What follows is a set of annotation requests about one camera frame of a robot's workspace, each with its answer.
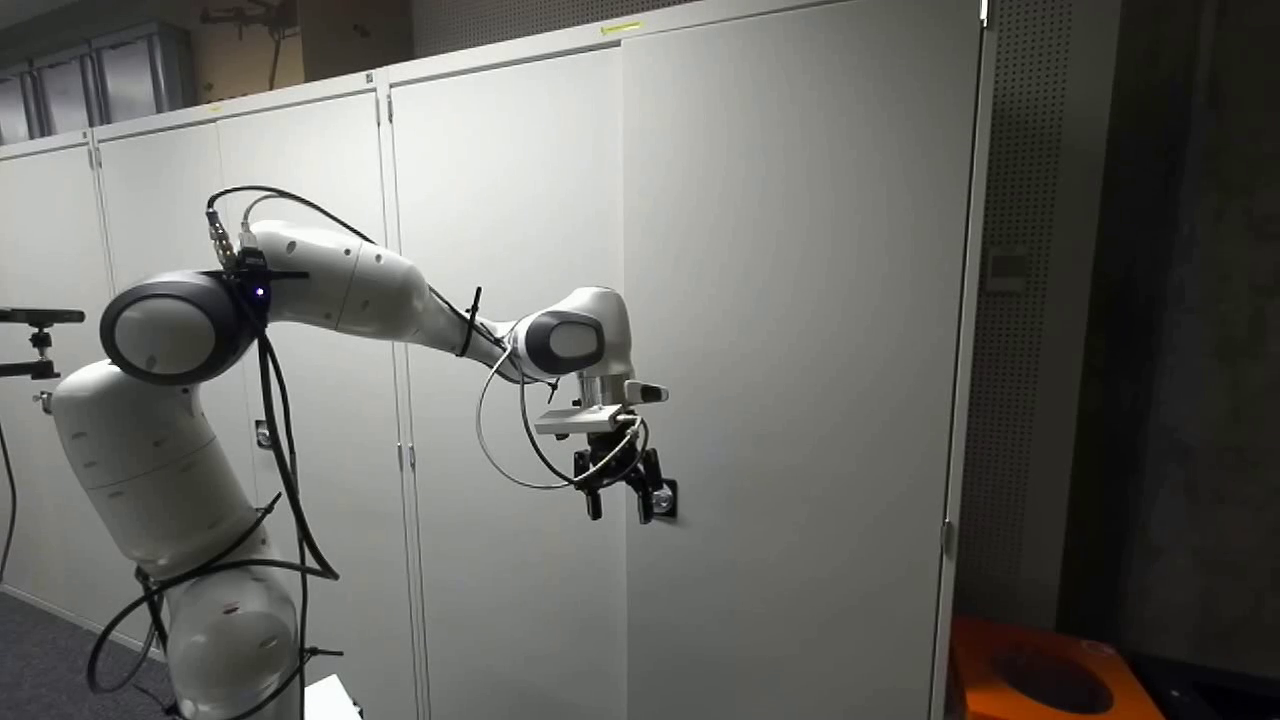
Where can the grey neighbouring cabinet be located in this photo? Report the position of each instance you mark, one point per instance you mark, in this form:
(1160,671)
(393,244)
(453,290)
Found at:
(235,428)

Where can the black camera stand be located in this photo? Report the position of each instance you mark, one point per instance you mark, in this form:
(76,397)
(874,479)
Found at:
(41,327)

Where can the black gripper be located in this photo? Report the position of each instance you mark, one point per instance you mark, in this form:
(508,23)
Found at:
(633,467)

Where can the orange bin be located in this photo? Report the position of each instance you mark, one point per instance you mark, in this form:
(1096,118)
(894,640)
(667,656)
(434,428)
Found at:
(1028,672)

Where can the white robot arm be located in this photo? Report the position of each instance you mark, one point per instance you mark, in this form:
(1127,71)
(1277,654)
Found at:
(154,470)

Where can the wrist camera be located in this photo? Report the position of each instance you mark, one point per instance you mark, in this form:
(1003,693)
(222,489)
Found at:
(611,411)

